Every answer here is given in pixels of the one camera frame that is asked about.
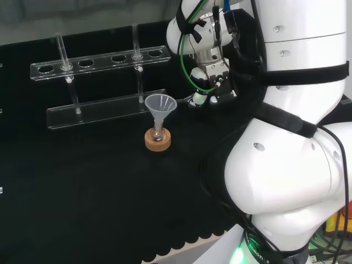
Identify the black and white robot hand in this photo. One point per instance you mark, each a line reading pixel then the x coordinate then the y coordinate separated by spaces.
pixel 220 79

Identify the translucent plastic funnel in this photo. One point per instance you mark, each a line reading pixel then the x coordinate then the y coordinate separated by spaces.
pixel 160 104

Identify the clear acrylic funnel stand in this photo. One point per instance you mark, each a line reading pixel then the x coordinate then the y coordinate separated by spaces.
pixel 104 108

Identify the small round-bottom glass flask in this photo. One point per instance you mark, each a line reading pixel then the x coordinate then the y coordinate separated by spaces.
pixel 158 137

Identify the black bench cloth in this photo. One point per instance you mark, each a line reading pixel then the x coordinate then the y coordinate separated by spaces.
pixel 96 178

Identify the yellow stop button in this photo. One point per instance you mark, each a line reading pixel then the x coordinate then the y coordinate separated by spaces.
pixel 334 222

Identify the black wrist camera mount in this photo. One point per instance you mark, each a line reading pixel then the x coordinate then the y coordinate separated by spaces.
pixel 244 24

